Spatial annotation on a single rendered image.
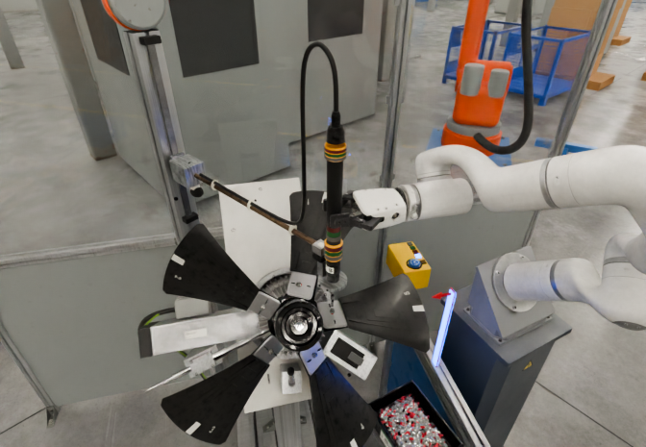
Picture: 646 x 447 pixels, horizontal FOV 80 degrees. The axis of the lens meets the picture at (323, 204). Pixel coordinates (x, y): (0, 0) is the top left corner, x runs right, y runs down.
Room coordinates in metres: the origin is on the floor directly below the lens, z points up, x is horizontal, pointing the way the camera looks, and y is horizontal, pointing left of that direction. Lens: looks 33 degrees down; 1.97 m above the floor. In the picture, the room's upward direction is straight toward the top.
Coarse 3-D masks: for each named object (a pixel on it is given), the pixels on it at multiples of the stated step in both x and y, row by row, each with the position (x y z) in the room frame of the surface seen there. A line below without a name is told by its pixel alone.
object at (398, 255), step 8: (392, 248) 1.11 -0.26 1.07; (400, 248) 1.11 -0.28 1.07; (408, 248) 1.11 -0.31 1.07; (416, 248) 1.11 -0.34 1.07; (392, 256) 1.08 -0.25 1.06; (400, 256) 1.07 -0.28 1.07; (408, 256) 1.07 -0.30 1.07; (392, 264) 1.07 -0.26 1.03; (400, 264) 1.02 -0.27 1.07; (408, 264) 1.02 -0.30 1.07; (424, 264) 1.02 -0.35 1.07; (392, 272) 1.07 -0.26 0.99; (400, 272) 1.01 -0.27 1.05; (408, 272) 0.98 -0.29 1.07; (416, 272) 0.99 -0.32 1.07; (424, 272) 1.00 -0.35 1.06; (416, 280) 0.99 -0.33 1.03; (424, 280) 1.00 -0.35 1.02; (416, 288) 0.99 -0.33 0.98
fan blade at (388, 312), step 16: (368, 288) 0.79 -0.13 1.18; (384, 288) 0.79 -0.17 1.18; (400, 288) 0.80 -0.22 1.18; (352, 304) 0.73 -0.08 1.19; (368, 304) 0.74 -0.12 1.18; (384, 304) 0.74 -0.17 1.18; (400, 304) 0.75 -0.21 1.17; (416, 304) 0.75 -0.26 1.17; (352, 320) 0.67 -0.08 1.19; (368, 320) 0.68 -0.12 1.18; (384, 320) 0.69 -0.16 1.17; (400, 320) 0.70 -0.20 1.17; (416, 320) 0.71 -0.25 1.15; (384, 336) 0.65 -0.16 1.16; (400, 336) 0.65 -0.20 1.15; (416, 336) 0.66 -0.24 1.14
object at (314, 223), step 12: (300, 192) 0.94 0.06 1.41; (312, 192) 0.93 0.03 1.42; (300, 204) 0.91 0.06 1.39; (312, 204) 0.90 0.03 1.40; (312, 216) 0.87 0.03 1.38; (324, 216) 0.86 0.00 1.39; (300, 228) 0.86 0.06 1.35; (312, 228) 0.84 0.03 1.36; (324, 228) 0.83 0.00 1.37; (348, 228) 0.81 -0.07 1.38; (300, 240) 0.83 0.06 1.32; (324, 240) 0.80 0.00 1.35; (300, 252) 0.81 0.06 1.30; (312, 252) 0.79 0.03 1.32; (300, 264) 0.78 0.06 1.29; (312, 264) 0.76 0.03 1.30
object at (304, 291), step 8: (296, 272) 0.77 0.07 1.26; (296, 280) 0.76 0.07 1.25; (304, 280) 0.74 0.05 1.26; (312, 280) 0.73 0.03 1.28; (288, 288) 0.75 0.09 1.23; (296, 288) 0.74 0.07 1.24; (304, 288) 0.72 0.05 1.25; (312, 288) 0.71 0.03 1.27; (296, 296) 0.72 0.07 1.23; (304, 296) 0.71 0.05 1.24
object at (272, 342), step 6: (270, 336) 0.63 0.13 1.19; (264, 342) 0.61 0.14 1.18; (270, 342) 0.62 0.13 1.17; (276, 342) 0.64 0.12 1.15; (264, 348) 0.61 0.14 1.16; (270, 348) 0.62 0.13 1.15; (276, 348) 0.64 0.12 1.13; (282, 348) 0.65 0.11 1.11; (258, 354) 0.60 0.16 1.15; (264, 354) 0.61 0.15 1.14; (276, 354) 0.64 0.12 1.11; (264, 360) 0.61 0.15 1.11; (270, 360) 0.63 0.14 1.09
